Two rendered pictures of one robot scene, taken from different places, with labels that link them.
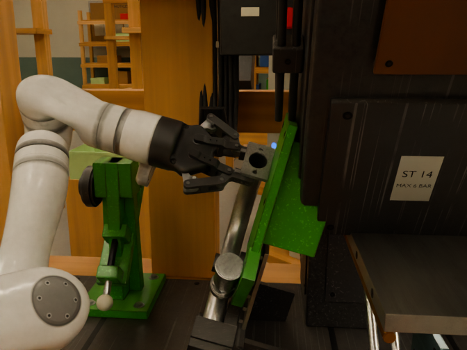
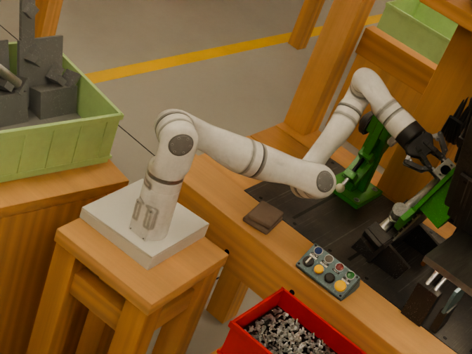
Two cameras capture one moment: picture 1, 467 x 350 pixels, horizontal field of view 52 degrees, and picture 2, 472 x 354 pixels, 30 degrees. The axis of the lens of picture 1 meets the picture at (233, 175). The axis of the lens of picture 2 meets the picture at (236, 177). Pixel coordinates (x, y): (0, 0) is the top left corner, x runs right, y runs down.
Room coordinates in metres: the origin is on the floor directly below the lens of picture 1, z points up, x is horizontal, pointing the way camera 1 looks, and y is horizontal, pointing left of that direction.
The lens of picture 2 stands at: (-1.41, -0.38, 2.24)
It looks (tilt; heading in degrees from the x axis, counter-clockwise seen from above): 32 degrees down; 23
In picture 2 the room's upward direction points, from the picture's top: 22 degrees clockwise
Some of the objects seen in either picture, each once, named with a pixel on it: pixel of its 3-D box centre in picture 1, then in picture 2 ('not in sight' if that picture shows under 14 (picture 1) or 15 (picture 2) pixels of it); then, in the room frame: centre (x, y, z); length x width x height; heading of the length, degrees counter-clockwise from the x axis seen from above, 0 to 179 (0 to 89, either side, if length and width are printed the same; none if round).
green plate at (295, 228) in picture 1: (292, 193); (448, 195); (0.62, -0.08, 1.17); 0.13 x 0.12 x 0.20; 85
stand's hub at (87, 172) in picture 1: (89, 186); (366, 121); (0.83, 0.26, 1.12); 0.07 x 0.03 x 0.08; 175
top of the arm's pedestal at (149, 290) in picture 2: not in sight; (143, 247); (0.15, 0.45, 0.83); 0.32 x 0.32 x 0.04; 89
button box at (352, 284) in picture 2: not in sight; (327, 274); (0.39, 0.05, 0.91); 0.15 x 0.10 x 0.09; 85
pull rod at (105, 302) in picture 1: (106, 290); (344, 182); (0.74, 0.22, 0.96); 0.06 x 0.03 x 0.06; 175
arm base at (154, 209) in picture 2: not in sight; (157, 201); (0.15, 0.46, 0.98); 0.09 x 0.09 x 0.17; 84
